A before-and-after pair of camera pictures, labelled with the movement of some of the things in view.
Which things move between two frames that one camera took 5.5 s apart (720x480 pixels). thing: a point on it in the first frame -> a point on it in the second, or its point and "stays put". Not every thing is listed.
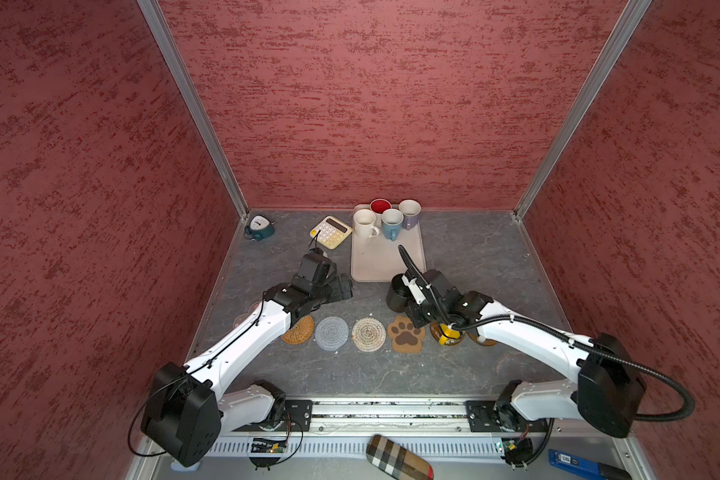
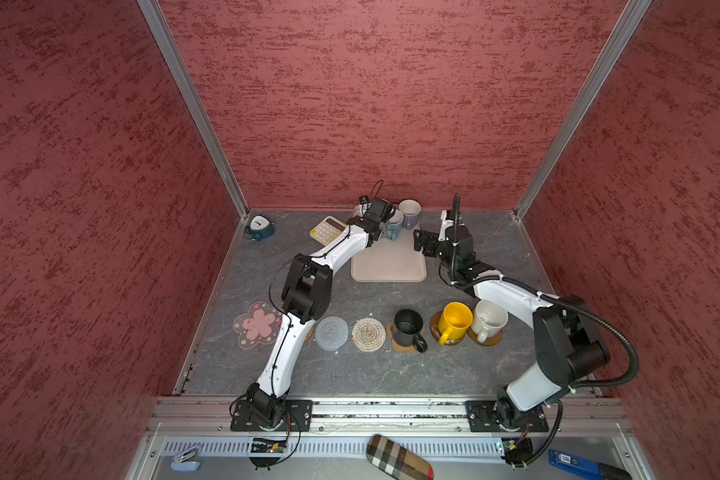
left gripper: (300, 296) -> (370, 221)
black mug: (399, 295) -> (407, 323)
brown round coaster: (474, 336) stays put
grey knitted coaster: (331, 333) stays put
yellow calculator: (330, 232) stays put
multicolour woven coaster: (368, 334) stays put
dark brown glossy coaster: (436, 332) stays put
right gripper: (413, 313) -> (432, 241)
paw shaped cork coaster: (405, 337) stays put
